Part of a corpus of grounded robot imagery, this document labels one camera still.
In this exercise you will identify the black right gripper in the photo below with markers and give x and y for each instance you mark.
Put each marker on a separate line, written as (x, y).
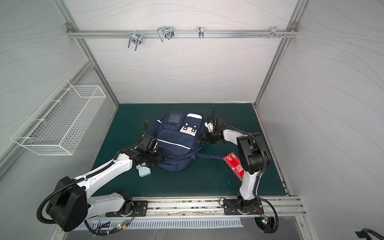
(210, 135)

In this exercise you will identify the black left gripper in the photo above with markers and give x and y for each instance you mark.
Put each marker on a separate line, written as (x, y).
(160, 158)

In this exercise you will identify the white green calculator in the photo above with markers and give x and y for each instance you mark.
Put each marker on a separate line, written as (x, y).
(143, 170)

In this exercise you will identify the navy blue student backpack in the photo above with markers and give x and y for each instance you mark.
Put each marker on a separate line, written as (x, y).
(181, 137)

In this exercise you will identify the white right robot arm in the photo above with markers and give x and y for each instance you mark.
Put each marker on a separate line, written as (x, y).
(252, 156)

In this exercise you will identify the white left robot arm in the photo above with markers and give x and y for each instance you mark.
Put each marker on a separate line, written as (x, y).
(73, 201)

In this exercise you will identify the red box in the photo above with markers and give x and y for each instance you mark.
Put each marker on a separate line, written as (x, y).
(235, 165)

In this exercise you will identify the metal clamp hook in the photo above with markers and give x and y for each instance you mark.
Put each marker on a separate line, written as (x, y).
(165, 32)
(273, 34)
(200, 32)
(135, 40)

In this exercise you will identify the white slotted cable duct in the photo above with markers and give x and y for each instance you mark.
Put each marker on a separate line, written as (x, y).
(188, 223)

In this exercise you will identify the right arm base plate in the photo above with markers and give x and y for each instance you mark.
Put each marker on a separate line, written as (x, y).
(241, 207)

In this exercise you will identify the white wire wall basket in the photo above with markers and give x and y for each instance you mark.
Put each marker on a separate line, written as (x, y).
(57, 127)

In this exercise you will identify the aluminium top cross rail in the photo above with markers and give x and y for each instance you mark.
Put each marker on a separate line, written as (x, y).
(179, 34)

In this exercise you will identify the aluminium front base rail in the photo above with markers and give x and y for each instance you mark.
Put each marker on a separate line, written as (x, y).
(213, 207)

